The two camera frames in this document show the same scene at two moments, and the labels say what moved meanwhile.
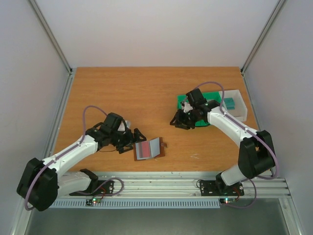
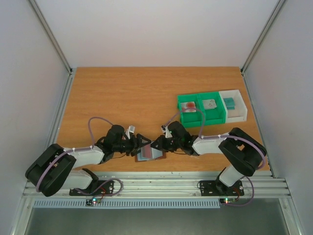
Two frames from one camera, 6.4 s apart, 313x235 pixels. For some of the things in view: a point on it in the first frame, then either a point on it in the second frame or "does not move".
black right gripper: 184,117 -> 166,143
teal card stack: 230,103 does not move
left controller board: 90,201 does not move
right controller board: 227,200 does not move
